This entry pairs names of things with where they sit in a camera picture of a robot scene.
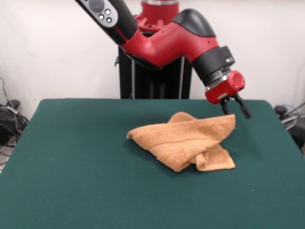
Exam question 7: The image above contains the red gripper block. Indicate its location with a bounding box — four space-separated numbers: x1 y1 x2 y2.
204 70 253 119

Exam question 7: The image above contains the tan terry towel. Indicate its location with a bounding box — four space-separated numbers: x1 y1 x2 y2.
125 112 237 172

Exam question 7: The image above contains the dark green table cloth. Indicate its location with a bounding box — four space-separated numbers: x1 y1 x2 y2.
0 98 305 229

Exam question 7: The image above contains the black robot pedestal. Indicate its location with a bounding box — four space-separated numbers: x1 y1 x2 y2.
114 23 197 100

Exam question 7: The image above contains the tangle of black cables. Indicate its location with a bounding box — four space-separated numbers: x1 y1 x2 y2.
0 76 30 167

